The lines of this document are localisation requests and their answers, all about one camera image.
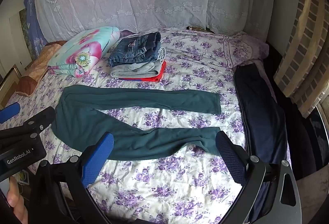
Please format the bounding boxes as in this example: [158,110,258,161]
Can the purple floral bed sheet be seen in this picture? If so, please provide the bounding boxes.
[0,27,291,224]

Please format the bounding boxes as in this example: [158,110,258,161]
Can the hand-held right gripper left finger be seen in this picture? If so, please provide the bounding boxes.
[29,132,115,224]

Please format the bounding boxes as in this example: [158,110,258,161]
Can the folded grey garment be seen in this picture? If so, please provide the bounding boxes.
[110,47,166,78]

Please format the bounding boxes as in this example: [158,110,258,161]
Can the folded blue jeans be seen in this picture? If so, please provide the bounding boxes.
[107,32,162,68]

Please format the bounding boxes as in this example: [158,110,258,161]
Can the green patterned cloth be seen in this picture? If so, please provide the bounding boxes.
[19,8,35,59]

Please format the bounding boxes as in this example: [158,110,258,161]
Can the folded red garment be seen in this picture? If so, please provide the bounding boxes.
[119,60,167,83]

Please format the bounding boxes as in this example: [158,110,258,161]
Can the dark green pants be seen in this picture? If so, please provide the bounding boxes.
[51,86,221,161]

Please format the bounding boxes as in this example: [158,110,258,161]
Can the orange brown pillow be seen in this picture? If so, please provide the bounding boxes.
[20,40,68,97]

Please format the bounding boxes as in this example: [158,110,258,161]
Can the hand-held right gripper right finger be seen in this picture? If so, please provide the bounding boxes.
[215,131,302,224]

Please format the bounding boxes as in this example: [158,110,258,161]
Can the folded floral blanket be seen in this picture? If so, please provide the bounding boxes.
[47,26,121,77]

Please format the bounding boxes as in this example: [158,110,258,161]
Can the blue patterned cloth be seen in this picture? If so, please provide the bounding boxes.
[24,0,48,47]

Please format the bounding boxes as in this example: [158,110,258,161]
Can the purple floral pillowcase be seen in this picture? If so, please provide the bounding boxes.
[222,31,269,68]

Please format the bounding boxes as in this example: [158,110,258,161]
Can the brick pattern curtain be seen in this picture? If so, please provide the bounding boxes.
[273,0,327,119]

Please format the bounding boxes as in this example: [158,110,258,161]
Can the dark navy pants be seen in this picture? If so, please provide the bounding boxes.
[234,63,289,219]

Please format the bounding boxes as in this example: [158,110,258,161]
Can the person's left hand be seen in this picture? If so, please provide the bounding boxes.
[6,177,29,224]

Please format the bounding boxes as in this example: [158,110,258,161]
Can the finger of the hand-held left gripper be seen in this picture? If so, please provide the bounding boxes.
[0,107,56,149]
[0,102,21,125]

